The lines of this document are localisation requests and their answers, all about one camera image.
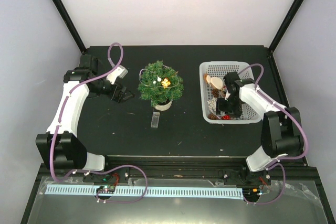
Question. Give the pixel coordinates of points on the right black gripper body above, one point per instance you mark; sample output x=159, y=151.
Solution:
x=231, y=106

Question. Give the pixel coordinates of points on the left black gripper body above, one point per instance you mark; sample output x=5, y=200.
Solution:
x=115, y=97

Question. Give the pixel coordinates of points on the small green christmas tree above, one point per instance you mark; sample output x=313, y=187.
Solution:
x=150, y=87

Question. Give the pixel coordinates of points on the gold bell ornament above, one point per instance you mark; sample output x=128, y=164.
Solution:
x=165, y=83

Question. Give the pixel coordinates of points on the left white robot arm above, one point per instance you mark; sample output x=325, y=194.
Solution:
x=59, y=146

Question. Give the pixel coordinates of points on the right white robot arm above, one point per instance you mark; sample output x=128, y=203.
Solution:
x=282, y=136

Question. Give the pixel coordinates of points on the white snowflake ornament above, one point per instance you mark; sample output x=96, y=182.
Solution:
x=212, y=104

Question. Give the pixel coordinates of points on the brown pine cone ornament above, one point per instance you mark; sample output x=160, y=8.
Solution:
x=216, y=93

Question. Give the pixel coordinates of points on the white mushroom ornament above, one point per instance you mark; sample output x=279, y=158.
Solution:
x=214, y=82

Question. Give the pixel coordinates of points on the clear light battery box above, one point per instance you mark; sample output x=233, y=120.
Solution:
x=155, y=119

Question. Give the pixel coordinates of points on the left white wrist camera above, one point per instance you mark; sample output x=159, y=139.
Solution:
x=120, y=72

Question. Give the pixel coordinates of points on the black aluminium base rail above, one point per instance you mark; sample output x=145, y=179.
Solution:
x=231, y=170

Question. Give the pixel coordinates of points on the white cable duct strip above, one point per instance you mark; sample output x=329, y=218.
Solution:
x=138, y=191

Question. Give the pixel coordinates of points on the black left frame post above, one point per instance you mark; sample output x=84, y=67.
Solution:
x=69, y=24

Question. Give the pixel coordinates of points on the black frame post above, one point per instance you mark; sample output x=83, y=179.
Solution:
x=69, y=24
x=295, y=6

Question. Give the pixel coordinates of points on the black right frame post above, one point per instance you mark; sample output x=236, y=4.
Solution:
x=295, y=6

